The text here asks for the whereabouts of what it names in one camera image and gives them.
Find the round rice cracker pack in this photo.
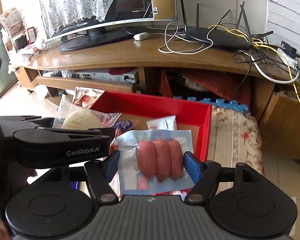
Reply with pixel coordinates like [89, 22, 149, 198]
[52, 95, 121, 130]

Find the pink sausage pack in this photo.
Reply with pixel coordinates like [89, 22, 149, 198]
[116, 129, 194, 195]

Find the blue orange spicy snack bag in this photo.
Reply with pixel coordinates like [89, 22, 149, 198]
[114, 120, 133, 139]

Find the silver snack pouch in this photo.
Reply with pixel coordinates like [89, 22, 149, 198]
[146, 115, 178, 131]

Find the red cardboard box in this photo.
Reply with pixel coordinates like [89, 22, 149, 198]
[91, 91, 212, 161]

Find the blue foam mat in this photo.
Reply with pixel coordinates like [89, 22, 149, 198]
[173, 96, 251, 115]

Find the brown cardboard box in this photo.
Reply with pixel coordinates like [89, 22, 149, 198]
[258, 93, 300, 160]

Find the silver media player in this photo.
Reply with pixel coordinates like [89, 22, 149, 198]
[34, 68, 139, 93]

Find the wooden TV stand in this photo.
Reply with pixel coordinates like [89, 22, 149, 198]
[14, 31, 300, 120]

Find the black wifi router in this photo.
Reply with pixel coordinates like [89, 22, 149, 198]
[180, 0, 273, 50]

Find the white power strip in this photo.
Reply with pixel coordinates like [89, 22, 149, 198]
[277, 48, 300, 70]

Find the black monitor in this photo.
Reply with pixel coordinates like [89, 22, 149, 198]
[39, 0, 177, 51]

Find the yellow cable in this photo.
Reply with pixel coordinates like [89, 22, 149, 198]
[207, 0, 300, 167]

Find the white cable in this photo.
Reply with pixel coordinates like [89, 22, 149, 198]
[157, 21, 215, 55]

